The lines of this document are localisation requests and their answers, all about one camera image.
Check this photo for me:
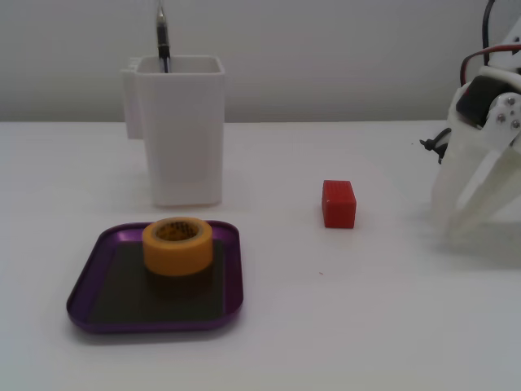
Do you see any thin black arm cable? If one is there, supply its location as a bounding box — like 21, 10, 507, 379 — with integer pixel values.
481, 0, 497, 67

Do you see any yellow tape roll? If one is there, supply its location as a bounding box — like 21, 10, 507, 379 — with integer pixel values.
142, 217, 215, 278

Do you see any red white servo wire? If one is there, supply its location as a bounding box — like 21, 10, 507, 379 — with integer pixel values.
459, 40, 521, 87

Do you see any white square pen holder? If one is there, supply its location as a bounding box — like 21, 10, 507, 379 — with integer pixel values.
120, 55, 226, 209

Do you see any black pen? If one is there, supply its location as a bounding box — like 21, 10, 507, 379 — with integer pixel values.
155, 0, 172, 74

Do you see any red cube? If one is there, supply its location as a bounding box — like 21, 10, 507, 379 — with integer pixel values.
320, 179, 358, 229

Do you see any purple metal tray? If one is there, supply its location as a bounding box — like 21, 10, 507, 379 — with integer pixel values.
66, 220, 245, 335

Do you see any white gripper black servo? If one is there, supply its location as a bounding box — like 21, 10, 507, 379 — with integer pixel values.
430, 66, 521, 270

